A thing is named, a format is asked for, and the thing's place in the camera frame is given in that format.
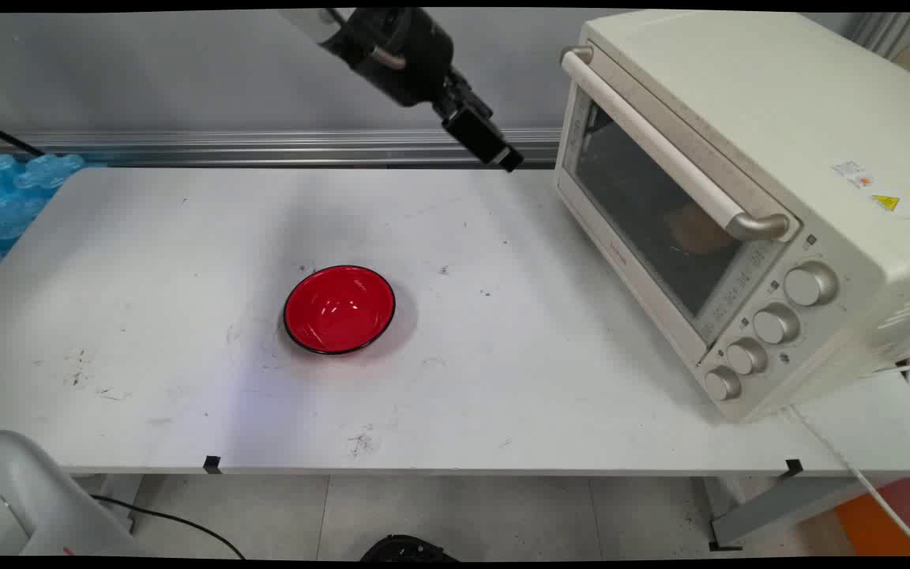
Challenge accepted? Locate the aluminium profile rail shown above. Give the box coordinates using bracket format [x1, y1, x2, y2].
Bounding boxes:
[0, 130, 563, 169]

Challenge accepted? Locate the white label sticker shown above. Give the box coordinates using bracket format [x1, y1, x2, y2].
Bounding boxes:
[830, 158, 876, 190]

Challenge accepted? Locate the white oven power cable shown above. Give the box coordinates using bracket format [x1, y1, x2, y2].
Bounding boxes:
[783, 405, 910, 556]

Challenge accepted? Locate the black round floor object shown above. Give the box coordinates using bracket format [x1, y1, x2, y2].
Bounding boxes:
[359, 534, 461, 563]

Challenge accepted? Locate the small silver oven knob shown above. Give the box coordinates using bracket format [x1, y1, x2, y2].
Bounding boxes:
[753, 303, 801, 346]
[725, 337, 769, 376]
[704, 366, 743, 402]

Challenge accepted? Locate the cream toaster oven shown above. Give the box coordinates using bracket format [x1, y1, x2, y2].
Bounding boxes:
[554, 9, 910, 424]

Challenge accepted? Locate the thin black floor cable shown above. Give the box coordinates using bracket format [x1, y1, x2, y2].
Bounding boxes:
[90, 493, 247, 560]

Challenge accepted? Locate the gray table leg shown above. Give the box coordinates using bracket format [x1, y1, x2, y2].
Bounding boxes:
[704, 473, 902, 552]
[94, 474, 142, 532]

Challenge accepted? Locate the red bowl with black rim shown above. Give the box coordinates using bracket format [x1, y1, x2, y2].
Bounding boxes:
[282, 265, 397, 356]

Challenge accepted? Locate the white cable with plug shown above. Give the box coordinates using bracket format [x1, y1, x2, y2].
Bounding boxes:
[866, 350, 910, 378]

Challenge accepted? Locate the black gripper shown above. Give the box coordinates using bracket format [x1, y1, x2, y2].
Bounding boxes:
[319, 8, 525, 173]

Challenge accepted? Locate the oven glass door with handle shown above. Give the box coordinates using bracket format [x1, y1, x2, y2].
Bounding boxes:
[554, 45, 801, 368]

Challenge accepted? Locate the blue plastic wrap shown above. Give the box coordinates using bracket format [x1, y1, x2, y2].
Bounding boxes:
[0, 153, 108, 290]

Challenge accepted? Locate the large silver oven knob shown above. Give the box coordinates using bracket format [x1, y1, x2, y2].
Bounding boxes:
[783, 261, 840, 309]

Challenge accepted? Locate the orange floor object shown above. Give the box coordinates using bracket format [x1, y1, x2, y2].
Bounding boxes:
[834, 473, 910, 558]

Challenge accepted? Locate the brown bread inside oven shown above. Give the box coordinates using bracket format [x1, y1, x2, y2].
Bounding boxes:
[664, 202, 742, 256]

